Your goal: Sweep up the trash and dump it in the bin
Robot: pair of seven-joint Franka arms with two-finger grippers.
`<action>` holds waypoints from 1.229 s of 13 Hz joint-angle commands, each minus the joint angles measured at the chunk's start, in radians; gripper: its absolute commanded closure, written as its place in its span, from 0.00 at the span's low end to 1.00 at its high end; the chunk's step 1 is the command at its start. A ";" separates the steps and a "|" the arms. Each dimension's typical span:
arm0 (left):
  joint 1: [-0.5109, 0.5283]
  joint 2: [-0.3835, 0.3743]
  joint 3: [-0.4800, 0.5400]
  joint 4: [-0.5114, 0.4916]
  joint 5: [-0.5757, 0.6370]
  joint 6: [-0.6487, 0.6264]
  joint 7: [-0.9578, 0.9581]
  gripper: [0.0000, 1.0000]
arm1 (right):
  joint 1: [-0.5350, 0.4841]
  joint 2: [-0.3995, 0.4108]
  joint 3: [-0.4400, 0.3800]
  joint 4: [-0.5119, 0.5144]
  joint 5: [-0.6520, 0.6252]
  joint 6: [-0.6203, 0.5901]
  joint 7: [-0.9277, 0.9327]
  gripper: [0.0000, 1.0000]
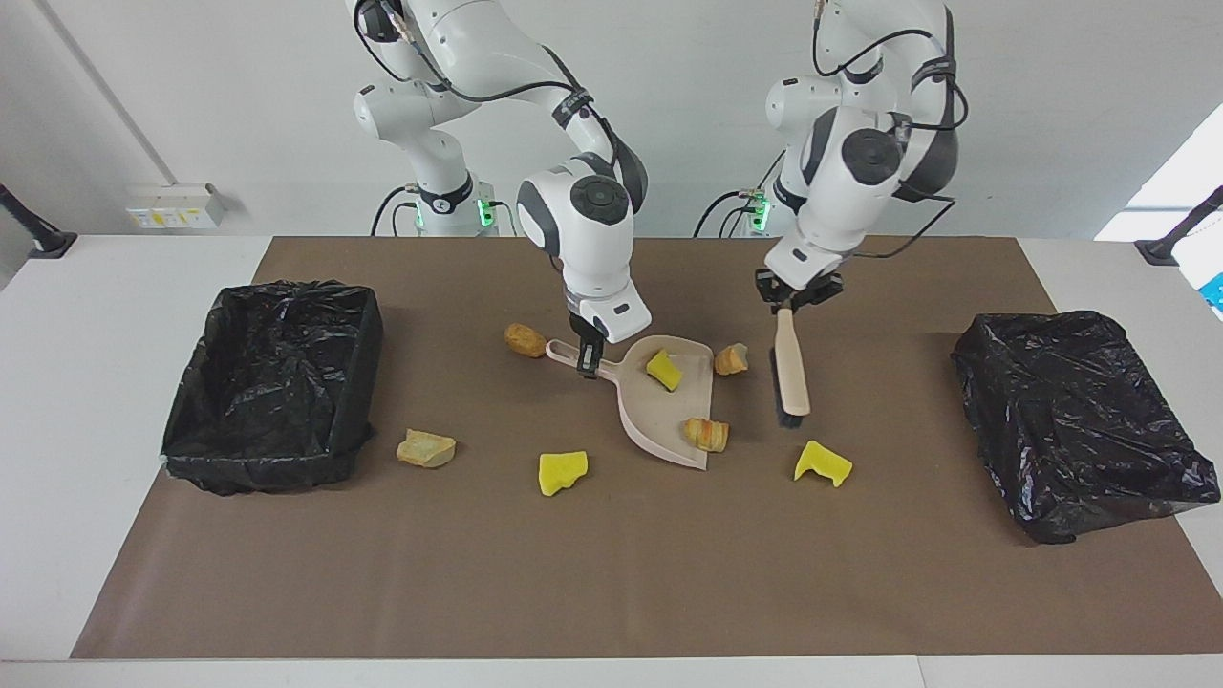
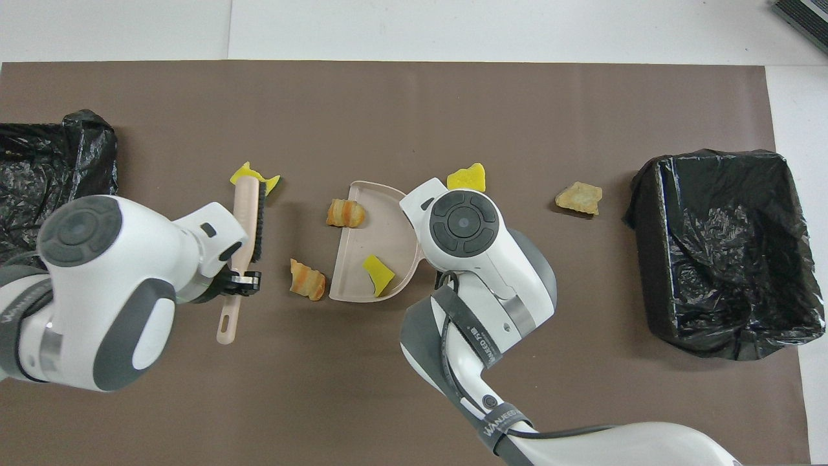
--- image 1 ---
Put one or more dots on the brown table mat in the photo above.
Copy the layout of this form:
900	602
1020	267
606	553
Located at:
573	592

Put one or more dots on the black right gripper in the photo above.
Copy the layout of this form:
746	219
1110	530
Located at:
589	336

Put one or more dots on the white box with blue label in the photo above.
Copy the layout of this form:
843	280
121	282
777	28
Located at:
1209	263

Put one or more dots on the beige brush with black bristles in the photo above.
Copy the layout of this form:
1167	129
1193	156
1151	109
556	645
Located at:
791	363

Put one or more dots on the bin covered by black bag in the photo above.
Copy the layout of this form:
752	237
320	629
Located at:
1070	430

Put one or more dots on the yellow sponge piece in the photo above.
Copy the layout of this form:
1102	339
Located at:
822	464
559	474

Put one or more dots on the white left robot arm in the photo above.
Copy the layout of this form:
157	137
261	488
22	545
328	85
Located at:
841	201

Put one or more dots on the yellow sponge with green layer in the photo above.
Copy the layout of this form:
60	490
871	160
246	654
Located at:
664	371

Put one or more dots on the brown potato-shaped bread roll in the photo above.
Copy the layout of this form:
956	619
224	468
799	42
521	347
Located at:
526	340

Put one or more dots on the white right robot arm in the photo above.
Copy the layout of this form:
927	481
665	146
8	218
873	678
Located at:
592	239

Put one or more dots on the pale tan pastry piece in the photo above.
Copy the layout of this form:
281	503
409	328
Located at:
426	448

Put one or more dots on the striped orange croissant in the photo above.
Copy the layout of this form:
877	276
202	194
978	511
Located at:
731	359
707	435

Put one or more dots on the white wall socket box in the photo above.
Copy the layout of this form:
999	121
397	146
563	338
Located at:
177	204

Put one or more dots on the bin lined with black bag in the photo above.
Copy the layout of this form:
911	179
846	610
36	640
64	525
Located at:
268	401

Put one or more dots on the black clamp stand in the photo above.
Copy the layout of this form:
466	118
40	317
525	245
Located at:
48	244
1161	250

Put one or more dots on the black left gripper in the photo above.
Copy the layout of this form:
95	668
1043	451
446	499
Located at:
798	290

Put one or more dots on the pale pink plastic dustpan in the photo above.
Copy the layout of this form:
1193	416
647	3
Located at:
659	416

